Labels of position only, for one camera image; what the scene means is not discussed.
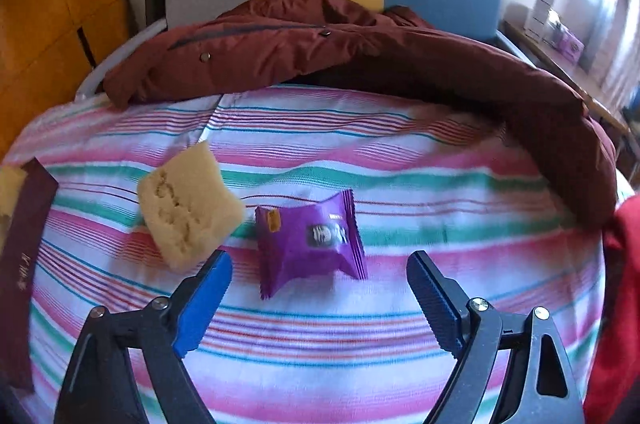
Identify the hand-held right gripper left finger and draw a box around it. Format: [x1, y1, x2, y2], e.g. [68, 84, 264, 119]
[52, 249, 234, 424]

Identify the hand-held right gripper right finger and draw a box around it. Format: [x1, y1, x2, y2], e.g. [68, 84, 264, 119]
[406, 250, 587, 424]

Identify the dented pale sponge piece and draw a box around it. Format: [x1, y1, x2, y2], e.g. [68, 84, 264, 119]
[137, 140, 247, 273]

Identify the purple snack packet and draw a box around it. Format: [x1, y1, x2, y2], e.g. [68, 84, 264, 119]
[255, 190, 369, 301]

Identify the striped bed sheet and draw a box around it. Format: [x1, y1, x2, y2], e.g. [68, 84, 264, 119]
[0, 84, 636, 424]

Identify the red blanket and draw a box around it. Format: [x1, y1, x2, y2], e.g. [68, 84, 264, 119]
[582, 194, 640, 424]

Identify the maroon padded jacket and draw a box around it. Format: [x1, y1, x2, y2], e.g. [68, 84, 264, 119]
[102, 0, 618, 229]

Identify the wooden window ledge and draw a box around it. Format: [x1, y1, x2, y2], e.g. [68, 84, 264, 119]
[502, 18, 633, 139]

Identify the purple box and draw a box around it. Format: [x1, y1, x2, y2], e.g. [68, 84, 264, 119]
[552, 24, 586, 60]

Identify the white box stack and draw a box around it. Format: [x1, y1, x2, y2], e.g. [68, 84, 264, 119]
[525, 0, 558, 39]

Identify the wooden wardrobe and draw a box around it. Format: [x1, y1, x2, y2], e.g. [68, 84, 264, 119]
[0, 0, 136, 145]

